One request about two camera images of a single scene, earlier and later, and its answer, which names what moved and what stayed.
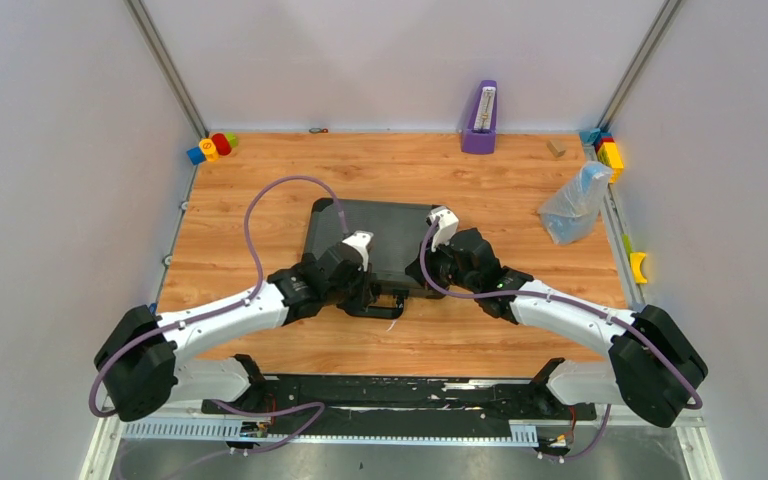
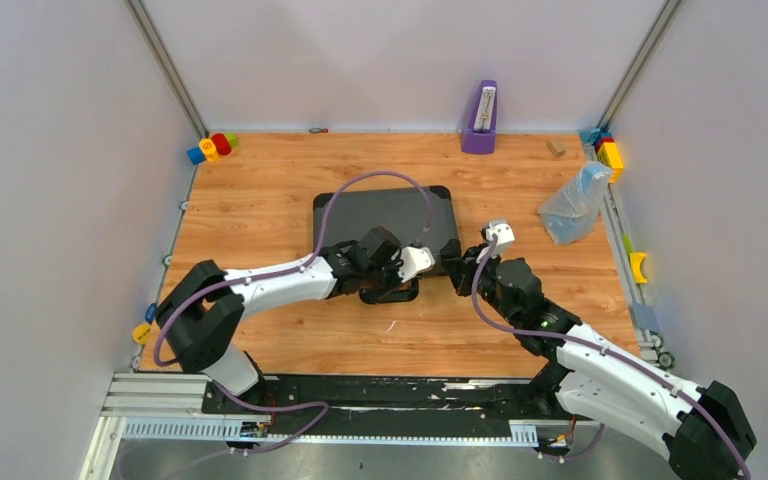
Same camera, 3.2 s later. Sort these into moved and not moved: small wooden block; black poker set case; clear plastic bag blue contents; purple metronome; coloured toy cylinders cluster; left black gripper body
Moved: left black gripper body; black poker set case
Not moved: small wooden block; clear plastic bag blue contents; purple metronome; coloured toy cylinders cluster
